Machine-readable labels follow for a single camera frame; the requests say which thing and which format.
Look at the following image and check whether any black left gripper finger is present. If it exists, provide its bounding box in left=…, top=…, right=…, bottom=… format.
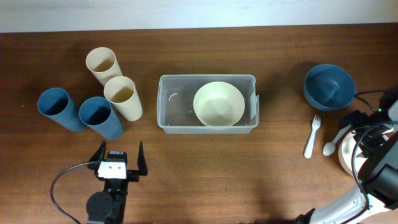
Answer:
left=137, top=141, right=148, bottom=176
left=87, top=141, right=106, bottom=170

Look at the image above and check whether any cream bowl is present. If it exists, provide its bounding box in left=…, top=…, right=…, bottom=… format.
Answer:
left=338, top=132, right=368, bottom=176
left=193, top=82, right=246, bottom=126

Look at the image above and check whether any blue bowl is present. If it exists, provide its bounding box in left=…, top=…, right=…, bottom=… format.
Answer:
left=303, top=64, right=356, bottom=111

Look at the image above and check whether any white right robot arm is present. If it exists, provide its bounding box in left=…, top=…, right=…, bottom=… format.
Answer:
left=294, top=86, right=397, bottom=224

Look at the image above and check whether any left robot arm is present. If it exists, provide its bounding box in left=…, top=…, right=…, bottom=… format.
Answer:
left=86, top=141, right=148, bottom=223

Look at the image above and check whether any clear plastic storage container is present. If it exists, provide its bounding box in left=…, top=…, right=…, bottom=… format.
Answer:
left=157, top=74, right=260, bottom=134

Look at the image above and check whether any blue cup right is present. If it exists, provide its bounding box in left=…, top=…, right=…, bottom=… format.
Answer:
left=79, top=96, right=124, bottom=140

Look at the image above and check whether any blue cup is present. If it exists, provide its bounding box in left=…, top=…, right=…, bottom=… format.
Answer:
left=79, top=96, right=124, bottom=140
left=37, top=87, right=86, bottom=132

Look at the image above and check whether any white plastic spoon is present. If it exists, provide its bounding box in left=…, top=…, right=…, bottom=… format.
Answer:
left=322, top=124, right=351, bottom=156

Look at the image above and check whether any white plastic fork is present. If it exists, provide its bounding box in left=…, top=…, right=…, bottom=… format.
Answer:
left=303, top=115, right=321, bottom=159

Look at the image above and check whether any cream cup front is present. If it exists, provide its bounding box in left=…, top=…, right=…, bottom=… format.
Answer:
left=104, top=76, right=143, bottom=121

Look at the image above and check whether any cream cup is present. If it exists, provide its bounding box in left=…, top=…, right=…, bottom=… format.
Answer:
left=104, top=76, right=143, bottom=121
left=85, top=47, right=123, bottom=86

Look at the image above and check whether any blue cup left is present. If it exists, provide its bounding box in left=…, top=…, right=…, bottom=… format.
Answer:
left=37, top=87, right=86, bottom=132

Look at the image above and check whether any cream cup rear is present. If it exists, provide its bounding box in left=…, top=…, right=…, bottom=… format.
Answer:
left=85, top=47, right=123, bottom=86

